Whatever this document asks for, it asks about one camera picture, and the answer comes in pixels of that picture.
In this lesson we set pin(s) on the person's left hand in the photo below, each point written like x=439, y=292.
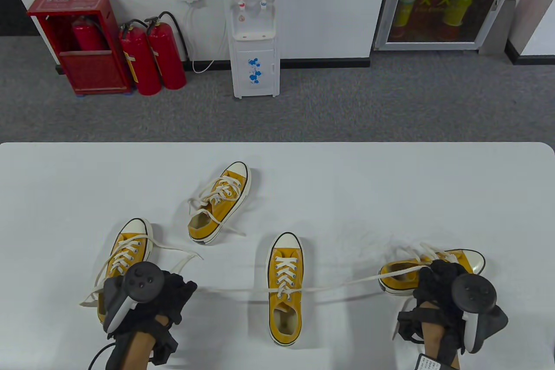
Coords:
x=177, y=296

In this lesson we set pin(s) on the person's right hand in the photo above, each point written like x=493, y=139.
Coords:
x=433, y=292

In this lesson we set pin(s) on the person's right forearm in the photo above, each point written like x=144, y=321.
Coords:
x=433, y=344

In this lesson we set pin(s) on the black hand controller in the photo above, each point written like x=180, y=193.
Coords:
x=472, y=294
x=143, y=281

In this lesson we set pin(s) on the white water dispenser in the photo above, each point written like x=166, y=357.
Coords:
x=256, y=79

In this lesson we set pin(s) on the red fire extinguisher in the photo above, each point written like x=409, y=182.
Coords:
x=141, y=62
x=86, y=38
x=167, y=57

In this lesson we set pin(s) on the red extinguisher cabinet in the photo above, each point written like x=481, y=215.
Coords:
x=93, y=70

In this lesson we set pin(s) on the glass fire hydrant cabinet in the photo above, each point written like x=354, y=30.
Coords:
x=451, y=1

